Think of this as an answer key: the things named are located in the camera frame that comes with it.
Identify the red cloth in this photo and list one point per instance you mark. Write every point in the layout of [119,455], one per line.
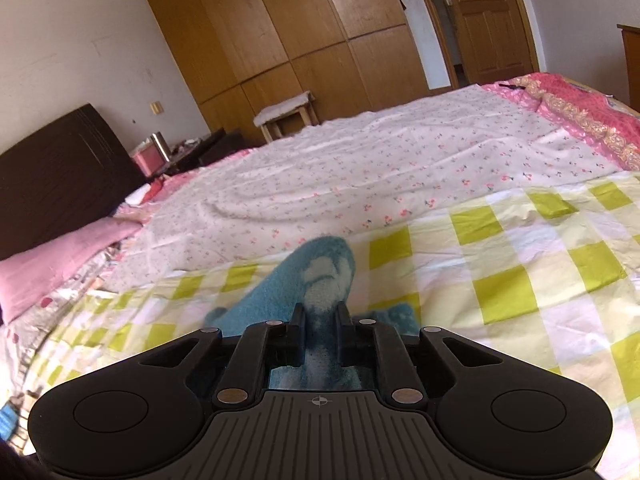
[155,187]

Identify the dark nightstand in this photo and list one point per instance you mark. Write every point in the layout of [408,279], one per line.
[210,149]

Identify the small wooden stool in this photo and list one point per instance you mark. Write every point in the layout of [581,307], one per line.
[295,120]

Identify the brown wooden wardrobe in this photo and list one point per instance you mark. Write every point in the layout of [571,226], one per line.
[280,20]

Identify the dark wooden headboard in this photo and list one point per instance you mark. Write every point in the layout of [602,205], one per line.
[55,175]

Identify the small stool with cloth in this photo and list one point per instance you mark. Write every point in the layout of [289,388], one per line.
[282,105]

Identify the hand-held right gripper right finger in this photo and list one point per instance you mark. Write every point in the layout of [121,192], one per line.
[343,335]

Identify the beige wall switch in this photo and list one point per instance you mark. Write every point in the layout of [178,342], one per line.
[157,108]

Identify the pink patterned bedspread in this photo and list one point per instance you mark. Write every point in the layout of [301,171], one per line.
[575,105]

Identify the printed pale pink bedding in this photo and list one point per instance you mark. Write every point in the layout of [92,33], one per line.
[30,355]

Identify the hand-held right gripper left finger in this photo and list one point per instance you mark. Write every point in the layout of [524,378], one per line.
[299,335]

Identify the yellow-green checked bedsheet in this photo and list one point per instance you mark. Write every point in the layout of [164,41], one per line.
[525,270]

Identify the pink pillow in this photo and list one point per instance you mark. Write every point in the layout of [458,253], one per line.
[55,265]

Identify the pink plastic basket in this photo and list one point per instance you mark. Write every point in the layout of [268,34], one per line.
[146,161]

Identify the brown wooden door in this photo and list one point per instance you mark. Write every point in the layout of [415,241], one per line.
[490,20]

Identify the white floral bedsheet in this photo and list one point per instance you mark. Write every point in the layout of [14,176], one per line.
[350,160]

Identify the teal fleece sweater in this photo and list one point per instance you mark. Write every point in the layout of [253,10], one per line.
[295,275]

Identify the steel thermos bottle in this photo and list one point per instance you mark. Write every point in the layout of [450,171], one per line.
[160,146]

